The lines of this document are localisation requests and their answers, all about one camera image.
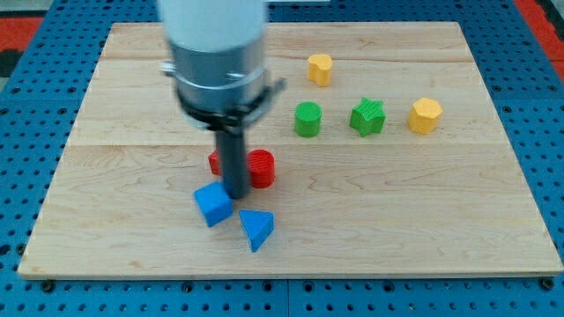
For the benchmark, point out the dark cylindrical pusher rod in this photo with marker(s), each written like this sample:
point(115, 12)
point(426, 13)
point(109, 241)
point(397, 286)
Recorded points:
point(233, 163)

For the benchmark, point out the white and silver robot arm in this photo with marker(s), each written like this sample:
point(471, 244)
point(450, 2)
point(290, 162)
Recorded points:
point(220, 74)

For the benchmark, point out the red star block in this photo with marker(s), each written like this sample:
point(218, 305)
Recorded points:
point(213, 160)

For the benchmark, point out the green star block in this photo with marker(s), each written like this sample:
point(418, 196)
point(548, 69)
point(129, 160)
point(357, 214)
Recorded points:
point(368, 117)

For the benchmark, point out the red cylinder block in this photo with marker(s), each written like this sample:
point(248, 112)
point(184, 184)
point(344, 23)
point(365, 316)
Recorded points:
point(261, 168)

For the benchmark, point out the blue cube block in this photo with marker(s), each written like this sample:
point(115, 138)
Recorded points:
point(214, 203)

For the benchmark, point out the green cylinder block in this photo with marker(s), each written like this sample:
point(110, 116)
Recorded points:
point(307, 119)

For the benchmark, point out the blue triangle block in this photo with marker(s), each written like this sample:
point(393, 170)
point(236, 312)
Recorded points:
point(258, 226)

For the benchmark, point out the yellow heart block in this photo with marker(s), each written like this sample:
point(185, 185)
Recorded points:
point(319, 69)

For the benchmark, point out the light wooden board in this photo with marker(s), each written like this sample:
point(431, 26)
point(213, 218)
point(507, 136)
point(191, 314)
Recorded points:
point(399, 204)

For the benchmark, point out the yellow hexagon block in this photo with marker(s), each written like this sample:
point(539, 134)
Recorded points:
point(424, 116)

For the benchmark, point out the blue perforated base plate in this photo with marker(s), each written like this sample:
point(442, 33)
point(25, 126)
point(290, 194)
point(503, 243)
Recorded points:
point(42, 97)

